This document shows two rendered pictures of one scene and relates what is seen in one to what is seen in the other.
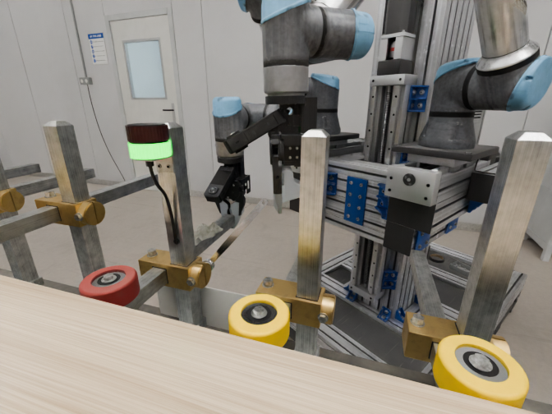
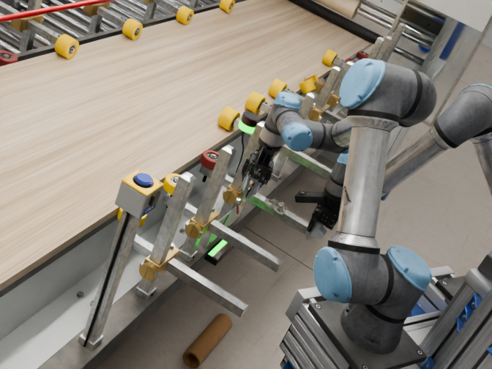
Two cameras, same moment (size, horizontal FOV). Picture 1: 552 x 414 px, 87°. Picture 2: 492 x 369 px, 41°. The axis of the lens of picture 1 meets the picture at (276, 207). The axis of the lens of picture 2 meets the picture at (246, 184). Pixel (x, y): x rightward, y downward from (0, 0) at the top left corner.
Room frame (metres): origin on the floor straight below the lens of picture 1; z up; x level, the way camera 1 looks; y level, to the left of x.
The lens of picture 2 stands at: (0.39, -1.77, 2.02)
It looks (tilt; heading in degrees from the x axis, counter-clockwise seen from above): 30 degrees down; 86
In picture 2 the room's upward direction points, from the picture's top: 23 degrees clockwise
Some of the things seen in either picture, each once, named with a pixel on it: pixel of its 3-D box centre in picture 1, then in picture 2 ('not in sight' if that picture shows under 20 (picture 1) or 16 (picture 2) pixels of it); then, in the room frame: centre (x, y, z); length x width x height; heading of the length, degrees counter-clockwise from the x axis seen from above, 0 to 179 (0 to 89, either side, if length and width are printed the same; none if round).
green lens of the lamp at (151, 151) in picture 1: (150, 149); (247, 125); (0.45, 0.20, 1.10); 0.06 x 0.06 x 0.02
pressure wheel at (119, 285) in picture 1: (115, 305); (209, 168); (0.39, 0.26, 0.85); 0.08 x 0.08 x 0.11
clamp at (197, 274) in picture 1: (174, 270); (236, 189); (0.50, 0.20, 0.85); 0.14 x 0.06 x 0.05; 72
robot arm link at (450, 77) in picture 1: (458, 86); (397, 280); (0.89, -0.52, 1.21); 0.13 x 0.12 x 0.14; 24
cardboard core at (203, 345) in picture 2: not in sight; (208, 340); (0.65, 0.31, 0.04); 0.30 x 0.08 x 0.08; 72
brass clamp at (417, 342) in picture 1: (451, 342); (159, 261); (0.35, -0.27, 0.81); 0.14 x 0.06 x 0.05; 72
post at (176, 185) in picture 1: (182, 250); (239, 181); (0.50, 0.18, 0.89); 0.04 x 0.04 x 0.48; 72
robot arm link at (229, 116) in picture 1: (228, 118); (348, 167); (0.80, 0.13, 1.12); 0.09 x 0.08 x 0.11; 159
